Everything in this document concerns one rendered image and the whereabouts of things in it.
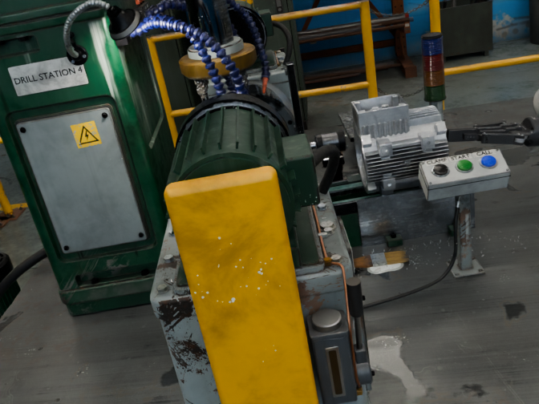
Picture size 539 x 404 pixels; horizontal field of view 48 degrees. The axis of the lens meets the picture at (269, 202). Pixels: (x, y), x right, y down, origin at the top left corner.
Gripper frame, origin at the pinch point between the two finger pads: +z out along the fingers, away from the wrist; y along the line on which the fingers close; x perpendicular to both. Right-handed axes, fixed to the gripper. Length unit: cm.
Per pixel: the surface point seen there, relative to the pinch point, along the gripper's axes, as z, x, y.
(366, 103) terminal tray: 23.1, -7.9, -4.7
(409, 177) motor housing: 14.8, 7.2, 8.5
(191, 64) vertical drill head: 65, -22, 7
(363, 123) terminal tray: 25.6, -5.7, 4.9
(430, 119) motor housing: 9.3, -5.7, 3.7
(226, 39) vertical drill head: 57, -26, 3
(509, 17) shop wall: -213, 50, -476
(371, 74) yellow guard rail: -22, 38, -219
